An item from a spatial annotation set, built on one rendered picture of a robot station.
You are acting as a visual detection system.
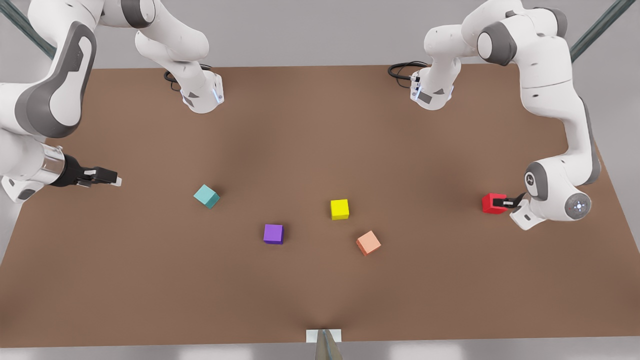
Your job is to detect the purple wooden cube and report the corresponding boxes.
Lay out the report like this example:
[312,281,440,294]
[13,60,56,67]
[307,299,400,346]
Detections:
[263,223,285,245]

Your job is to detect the silver frame post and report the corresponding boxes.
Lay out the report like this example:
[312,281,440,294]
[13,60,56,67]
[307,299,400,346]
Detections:
[306,329,343,360]
[569,0,637,63]
[0,0,57,59]

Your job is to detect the orange wooden cube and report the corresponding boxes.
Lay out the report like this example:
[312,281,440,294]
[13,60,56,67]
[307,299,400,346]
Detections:
[356,230,382,257]

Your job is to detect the teal wooden cube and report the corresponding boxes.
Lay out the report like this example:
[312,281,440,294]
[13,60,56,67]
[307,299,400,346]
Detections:
[193,184,221,210]

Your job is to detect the black cable loop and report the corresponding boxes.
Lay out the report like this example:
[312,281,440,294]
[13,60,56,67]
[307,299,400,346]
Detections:
[388,61,431,90]
[164,64,213,92]

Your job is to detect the red wooden cube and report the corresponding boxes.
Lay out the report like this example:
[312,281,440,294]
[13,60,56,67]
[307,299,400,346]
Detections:
[482,193,508,215]

